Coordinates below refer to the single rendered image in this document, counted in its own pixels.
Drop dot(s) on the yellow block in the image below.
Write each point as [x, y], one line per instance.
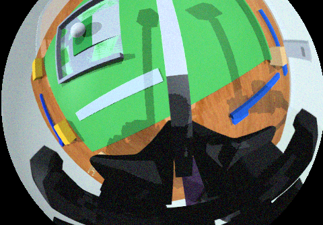
[64, 131]
[37, 69]

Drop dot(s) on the white putter shaft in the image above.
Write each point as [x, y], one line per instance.
[178, 88]

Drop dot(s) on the tan block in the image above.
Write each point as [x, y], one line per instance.
[278, 55]

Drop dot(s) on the white ball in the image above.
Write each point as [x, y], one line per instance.
[77, 30]

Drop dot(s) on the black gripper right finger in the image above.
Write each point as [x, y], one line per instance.
[216, 154]

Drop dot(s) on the green putting mat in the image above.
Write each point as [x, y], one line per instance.
[220, 45]

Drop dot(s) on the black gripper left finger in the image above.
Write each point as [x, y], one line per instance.
[154, 164]

